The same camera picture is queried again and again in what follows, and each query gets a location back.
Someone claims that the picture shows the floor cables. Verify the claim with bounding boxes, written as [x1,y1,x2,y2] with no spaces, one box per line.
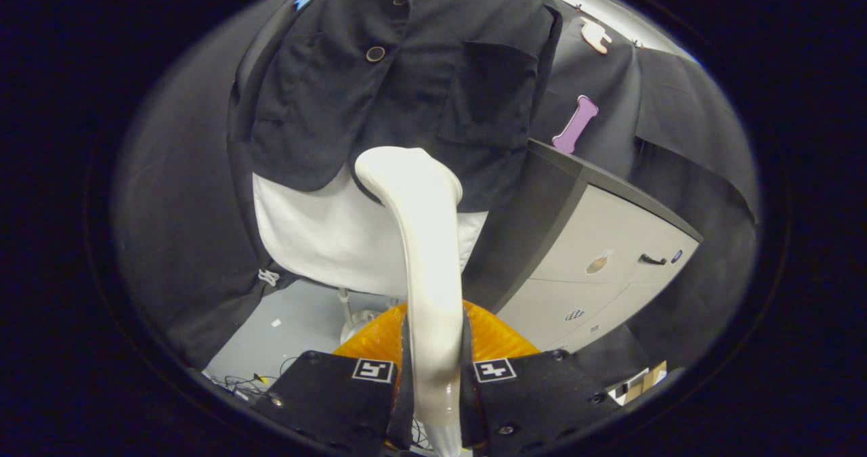
[205,354,287,401]

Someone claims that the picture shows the grey cabinet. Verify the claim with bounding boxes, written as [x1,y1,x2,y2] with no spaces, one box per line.
[463,139,704,353]

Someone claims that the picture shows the black suit jacket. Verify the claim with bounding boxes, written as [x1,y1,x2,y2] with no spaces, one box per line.
[229,0,563,213]

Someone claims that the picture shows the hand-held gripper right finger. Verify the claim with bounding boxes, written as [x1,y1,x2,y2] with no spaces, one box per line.
[461,299,621,454]

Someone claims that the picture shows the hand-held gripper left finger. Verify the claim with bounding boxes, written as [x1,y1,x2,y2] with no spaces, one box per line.
[252,301,415,455]

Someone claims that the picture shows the cardboard box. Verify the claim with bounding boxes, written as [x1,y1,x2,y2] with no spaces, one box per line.
[608,360,669,406]

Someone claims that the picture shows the black backdrop cloth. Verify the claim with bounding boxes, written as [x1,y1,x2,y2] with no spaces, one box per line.
[112,0,759,390]

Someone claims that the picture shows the white steamer base with pole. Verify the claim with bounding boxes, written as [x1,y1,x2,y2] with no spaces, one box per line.
[337,286,398,344]

